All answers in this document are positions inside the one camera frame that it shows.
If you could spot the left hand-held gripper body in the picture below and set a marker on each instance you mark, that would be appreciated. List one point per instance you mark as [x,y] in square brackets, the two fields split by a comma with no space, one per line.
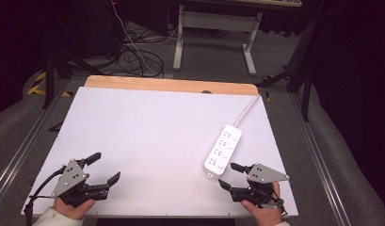
[69,179]

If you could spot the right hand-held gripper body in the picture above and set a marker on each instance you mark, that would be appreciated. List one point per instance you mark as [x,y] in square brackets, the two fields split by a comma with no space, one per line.
[262,175]

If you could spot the white power strip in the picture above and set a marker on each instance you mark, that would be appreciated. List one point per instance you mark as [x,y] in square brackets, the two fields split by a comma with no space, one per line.
[223,150]

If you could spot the person's left hand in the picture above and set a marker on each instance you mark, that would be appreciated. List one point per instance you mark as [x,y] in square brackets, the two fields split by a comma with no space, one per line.
[71,211]

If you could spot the person's right hand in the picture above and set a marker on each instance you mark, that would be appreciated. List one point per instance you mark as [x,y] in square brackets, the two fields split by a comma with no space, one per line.
[265,216]

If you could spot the white table mat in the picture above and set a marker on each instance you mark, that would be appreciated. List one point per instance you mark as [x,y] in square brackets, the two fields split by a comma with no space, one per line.
[155,141]

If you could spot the yellow black floor tape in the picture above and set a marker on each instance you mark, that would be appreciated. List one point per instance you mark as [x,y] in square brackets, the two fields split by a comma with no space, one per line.
[39,83]

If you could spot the black metal stand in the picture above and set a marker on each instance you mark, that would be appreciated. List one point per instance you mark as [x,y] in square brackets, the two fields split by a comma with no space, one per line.
[306,75]
[49,75]

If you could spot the wooden table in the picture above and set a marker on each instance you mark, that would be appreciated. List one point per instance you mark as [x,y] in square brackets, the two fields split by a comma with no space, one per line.
[168,84]

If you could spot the metal floor rail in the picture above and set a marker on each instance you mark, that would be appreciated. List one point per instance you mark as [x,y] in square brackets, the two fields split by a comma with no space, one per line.
[318,157]
[27,141]

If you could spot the white metal desk frame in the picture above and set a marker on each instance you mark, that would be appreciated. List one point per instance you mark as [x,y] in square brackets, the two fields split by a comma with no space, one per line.
[218,20]

